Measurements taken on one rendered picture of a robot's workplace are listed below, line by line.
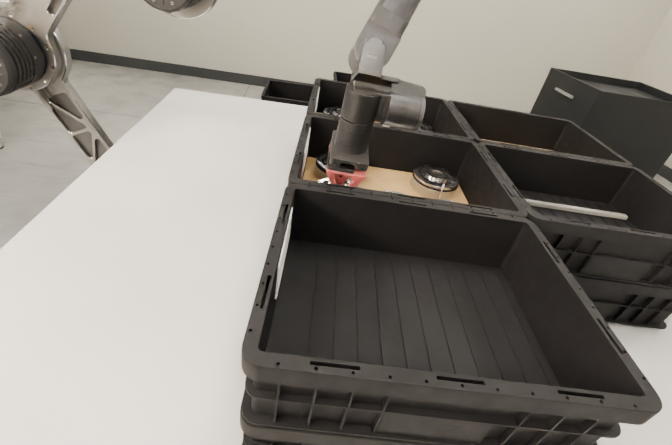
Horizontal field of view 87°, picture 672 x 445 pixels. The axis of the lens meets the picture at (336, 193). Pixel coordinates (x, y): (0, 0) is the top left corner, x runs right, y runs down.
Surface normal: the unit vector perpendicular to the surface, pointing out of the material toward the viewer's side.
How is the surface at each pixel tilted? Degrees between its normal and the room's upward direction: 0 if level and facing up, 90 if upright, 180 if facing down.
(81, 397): 0
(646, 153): 90
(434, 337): 0
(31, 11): 90
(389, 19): 63
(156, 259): 0
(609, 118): 90
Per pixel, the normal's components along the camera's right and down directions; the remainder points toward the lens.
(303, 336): 0.16, -0.83
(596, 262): -0.03, 0.54
